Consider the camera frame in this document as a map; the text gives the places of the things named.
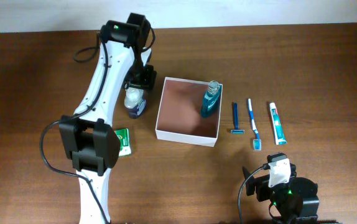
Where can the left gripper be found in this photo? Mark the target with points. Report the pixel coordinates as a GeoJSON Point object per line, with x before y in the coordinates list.
{"type": "Point", "coordinates": [148, 81]}

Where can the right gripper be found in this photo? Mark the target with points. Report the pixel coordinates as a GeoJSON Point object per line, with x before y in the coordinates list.
{"type": "Point", "coordinates": [263, 183]}

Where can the clear pump soap bottle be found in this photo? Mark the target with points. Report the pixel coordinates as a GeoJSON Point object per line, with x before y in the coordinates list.
{"type": "Point", "coordinates": [135, 102]}

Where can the blue white toothbrush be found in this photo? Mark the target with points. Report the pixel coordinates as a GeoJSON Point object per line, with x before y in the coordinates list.
{"type": "Point", "coordinates": [257, 145]}

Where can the blue disposable razor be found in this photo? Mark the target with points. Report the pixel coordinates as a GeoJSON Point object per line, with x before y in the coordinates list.
{"type": "Point", "coordinates": [236, 129]}

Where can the white teal toothpaste tube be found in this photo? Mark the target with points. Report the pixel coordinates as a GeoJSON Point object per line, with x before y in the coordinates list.
{"type": "Point", "coordinates": [279, 136]}

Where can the green soap bar package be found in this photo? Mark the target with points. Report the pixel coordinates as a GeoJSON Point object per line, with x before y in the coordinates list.
{"type": "Point", "coordinates": [124, 137]}

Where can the blue mouthwash bottle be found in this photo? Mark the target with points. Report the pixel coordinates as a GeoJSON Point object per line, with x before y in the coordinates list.
{"type": "Point", "coordinates": [210, 99]}

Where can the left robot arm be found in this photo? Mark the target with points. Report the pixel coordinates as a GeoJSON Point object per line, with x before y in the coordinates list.
{"type": "Point", "coordinates": [88, 137]}

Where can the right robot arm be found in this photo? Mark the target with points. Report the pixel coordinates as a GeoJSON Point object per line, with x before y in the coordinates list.
{"type": "Point", "coordinates": [295, 198]}

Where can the white cardboard box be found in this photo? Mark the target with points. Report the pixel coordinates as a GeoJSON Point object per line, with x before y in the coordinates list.
{"type": "Point", "coordinates": [179, 116]}

